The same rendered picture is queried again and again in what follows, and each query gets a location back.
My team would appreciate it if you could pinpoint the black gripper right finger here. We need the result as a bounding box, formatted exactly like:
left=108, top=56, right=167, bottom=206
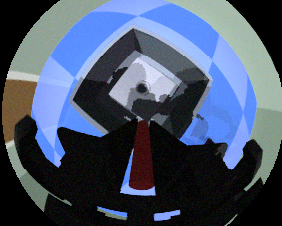
left=148, top=120, right=228, bottom=195

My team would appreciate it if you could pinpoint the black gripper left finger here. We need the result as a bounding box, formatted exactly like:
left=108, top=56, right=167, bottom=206
left=57, top=118, right=139, bottom=193

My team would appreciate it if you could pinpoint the dark red peg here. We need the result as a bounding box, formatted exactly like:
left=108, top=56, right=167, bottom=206
left=129, top=120, right=155, bottom=190

